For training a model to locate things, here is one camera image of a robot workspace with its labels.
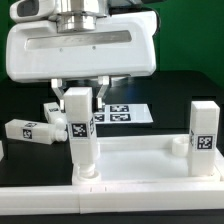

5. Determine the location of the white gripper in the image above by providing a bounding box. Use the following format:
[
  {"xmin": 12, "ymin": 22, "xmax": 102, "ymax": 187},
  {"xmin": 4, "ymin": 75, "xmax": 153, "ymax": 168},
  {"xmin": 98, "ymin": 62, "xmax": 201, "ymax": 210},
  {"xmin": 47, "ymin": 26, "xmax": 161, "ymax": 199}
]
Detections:
[{"xmin": 6, "ymin": 0, "xmax": 157, "ymax": 111}]

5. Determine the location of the white desk top tray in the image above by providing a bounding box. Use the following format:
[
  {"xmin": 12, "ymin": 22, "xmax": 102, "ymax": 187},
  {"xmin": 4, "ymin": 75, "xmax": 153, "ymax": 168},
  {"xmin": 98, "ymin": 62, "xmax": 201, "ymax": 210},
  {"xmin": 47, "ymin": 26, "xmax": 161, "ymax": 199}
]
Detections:
[{"xmin": 70, "ymin": 135, "xmax": 221, "ymax": 185}]

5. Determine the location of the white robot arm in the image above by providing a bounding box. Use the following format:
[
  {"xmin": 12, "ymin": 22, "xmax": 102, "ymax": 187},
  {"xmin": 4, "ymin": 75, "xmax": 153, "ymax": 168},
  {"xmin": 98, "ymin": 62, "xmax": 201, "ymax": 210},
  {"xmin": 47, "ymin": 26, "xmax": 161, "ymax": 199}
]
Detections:
[{"xmin": 6, "ymin": 0, "xmax": 160, "ymax": 111}]

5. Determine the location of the white marker sheet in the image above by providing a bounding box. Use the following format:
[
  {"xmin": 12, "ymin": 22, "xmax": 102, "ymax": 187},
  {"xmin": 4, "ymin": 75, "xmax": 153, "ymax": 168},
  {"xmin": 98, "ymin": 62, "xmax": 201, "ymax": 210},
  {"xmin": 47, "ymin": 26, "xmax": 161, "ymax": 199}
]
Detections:
[{"xmin": 94, "ymin": 104, "xmax": 153, "ymax": 124}]

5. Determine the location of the white block left edge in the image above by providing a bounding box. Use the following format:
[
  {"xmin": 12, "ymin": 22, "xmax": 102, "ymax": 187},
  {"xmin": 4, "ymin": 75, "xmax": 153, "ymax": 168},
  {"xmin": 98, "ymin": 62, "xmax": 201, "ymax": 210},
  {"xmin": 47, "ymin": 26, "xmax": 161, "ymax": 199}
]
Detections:
[{"xmin": 0, "ymin": 140, "xmax": 4, "ymax": 161}]

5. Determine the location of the white front fence bar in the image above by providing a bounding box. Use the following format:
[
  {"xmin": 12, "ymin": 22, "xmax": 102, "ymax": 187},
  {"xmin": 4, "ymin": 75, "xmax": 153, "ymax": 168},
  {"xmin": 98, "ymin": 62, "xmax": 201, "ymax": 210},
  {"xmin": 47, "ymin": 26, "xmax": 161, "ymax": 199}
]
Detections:
[{"xmin": 0, "ymin": 182, "xmax": 224, "ymax": 215}]

